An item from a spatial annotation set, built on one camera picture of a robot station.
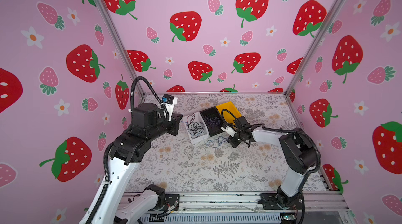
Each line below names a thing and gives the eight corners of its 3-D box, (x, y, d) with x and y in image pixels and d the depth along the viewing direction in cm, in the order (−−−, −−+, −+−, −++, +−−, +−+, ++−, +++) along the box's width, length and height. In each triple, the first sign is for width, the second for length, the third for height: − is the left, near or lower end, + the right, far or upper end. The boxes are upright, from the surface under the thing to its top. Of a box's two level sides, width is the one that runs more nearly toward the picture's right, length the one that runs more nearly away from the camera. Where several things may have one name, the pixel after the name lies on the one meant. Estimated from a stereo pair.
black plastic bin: (209, 140, 97) (209, 134, 92) (200, 117, 109) (200, 110, 103) (225, 135, 100) (227, 129, 94) (215, 113, 111) (216, 106, 106)
